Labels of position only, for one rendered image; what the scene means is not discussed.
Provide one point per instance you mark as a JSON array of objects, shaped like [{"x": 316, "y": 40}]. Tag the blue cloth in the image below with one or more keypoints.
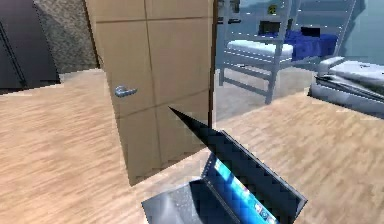
[{"x": 310, "y": 45}]

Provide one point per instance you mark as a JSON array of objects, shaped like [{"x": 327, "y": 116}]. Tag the white wooden chair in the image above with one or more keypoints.
[{"x": 260, "y": 50}]

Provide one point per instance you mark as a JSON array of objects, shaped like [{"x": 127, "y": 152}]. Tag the light wooden room door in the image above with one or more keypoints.
[{"x": 156, "y": 83}]

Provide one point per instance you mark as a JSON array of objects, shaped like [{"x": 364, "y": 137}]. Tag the white bed with pillow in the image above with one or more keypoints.
[{"x": 353, "y": 83}]

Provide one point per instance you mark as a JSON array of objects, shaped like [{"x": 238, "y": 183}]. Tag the dark cabinet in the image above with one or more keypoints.
[{"x": 23, "y": 46}]

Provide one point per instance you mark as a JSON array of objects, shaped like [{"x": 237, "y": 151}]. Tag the gray laptop with blue screen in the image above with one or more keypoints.
[{"x": 246, "y": 186}]

